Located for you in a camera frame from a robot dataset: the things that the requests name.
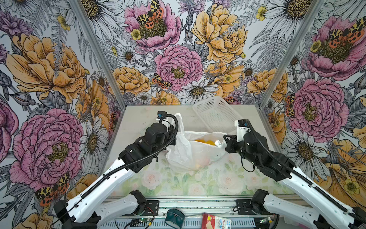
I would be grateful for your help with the red white cardboard box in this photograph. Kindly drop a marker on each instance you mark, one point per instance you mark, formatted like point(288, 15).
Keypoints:
point(210, 221)

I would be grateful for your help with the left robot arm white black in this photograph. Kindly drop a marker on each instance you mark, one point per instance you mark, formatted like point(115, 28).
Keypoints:
point(130, 161)

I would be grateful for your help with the green circuit board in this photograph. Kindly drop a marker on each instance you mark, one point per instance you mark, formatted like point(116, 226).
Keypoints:
point(141, 221)

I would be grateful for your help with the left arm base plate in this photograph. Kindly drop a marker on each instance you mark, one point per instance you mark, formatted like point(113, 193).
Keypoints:
point(147, 208)

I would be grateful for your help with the white perforated plastic basket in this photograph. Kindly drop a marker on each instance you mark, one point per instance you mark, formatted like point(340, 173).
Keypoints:
point(217, 115)

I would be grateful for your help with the green tape roll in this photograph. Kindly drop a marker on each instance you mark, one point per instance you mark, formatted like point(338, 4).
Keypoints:
point(175, 218)

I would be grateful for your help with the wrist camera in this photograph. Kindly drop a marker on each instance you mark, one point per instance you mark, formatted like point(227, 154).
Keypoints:
point(161, 114)
point(241, 129)

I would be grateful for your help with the aluminium corner post right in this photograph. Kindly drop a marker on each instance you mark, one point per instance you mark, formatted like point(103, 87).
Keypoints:
point(308, 21)

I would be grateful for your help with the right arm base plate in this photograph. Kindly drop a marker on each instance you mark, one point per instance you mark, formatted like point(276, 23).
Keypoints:
point(244, 207)

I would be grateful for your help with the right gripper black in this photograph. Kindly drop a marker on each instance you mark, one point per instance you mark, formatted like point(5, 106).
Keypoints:
point(230, 143)

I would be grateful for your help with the yellow toy fruit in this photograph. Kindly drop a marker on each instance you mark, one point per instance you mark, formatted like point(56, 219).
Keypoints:
point(210, 143)

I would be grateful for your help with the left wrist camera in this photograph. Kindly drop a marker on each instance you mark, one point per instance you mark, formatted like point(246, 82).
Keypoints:
point(161, 114)

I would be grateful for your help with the white plastic bag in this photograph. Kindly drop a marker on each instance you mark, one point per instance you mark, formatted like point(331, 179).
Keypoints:
point(188, 155)

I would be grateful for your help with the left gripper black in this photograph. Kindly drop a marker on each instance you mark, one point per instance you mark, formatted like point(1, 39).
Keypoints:
point(171, 131)

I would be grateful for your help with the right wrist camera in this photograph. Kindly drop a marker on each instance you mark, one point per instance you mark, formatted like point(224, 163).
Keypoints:
point(241, 129)

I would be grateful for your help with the aluminium corner post left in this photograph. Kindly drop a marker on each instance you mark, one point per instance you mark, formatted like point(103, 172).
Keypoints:
point(97, 50)

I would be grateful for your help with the aluminium corner post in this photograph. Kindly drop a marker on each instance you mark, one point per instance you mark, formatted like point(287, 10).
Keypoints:
point(97, 50)
point(308, 21)

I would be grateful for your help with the aluminium front rail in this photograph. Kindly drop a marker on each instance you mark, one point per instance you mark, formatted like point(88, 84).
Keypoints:
point(197, 206)

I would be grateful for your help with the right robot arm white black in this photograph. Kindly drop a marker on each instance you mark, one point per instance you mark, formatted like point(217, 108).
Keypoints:
point(324, 211)

